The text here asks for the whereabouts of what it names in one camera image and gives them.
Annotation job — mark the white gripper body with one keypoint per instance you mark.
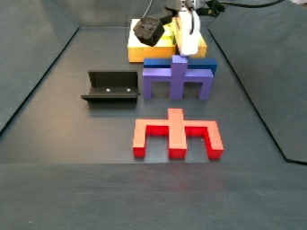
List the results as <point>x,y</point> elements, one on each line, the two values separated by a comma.
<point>187,32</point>

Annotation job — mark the blue long bar block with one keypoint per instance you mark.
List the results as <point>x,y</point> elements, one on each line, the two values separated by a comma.
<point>195,63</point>

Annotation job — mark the purple E-shaped block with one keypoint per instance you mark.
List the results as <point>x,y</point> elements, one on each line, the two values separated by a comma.
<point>176,76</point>

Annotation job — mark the red E-shaped block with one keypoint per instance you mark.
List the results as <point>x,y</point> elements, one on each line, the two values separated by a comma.
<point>177,129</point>

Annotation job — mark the black angled bracket holder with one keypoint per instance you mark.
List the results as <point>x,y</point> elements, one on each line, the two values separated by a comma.
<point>112,85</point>

